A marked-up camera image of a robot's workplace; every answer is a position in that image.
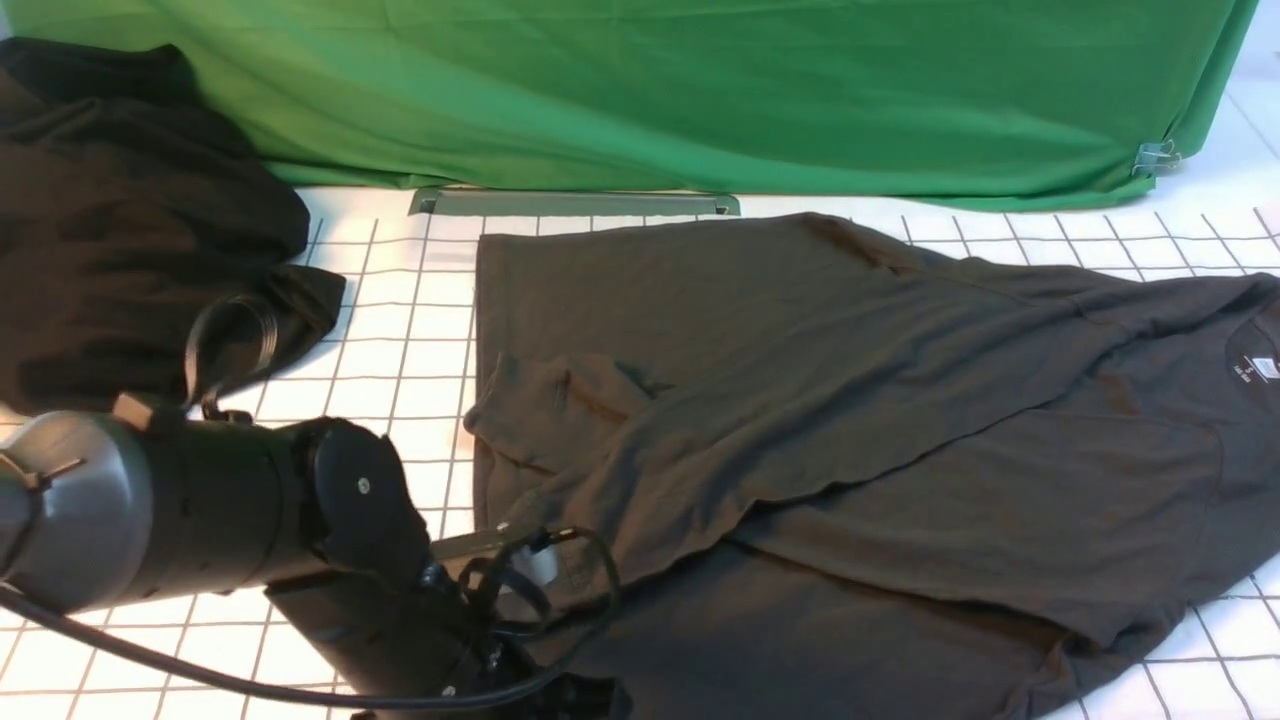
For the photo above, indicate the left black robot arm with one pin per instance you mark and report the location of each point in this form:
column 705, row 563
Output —
column 143, row 503

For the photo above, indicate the gray long-sleeved shirt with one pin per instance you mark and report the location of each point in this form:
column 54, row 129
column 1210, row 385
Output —
column 846, row 474

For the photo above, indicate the green backdrop cloth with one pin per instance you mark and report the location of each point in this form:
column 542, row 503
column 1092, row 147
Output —
column 982, row 105

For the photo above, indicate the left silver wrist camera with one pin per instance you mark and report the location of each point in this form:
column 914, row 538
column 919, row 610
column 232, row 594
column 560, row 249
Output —
column 527, row 550

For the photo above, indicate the black crumpled garment pile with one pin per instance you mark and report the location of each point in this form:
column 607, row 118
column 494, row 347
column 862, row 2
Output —
column 129, row 207

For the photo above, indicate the gray metal bar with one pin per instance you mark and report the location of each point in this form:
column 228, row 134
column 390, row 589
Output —
column 477, row 202

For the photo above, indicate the silver binder clip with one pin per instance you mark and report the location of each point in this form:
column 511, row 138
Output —
column 1153, row 159

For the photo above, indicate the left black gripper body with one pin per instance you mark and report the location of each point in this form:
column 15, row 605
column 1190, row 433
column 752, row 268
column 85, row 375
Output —
column 568, row 697

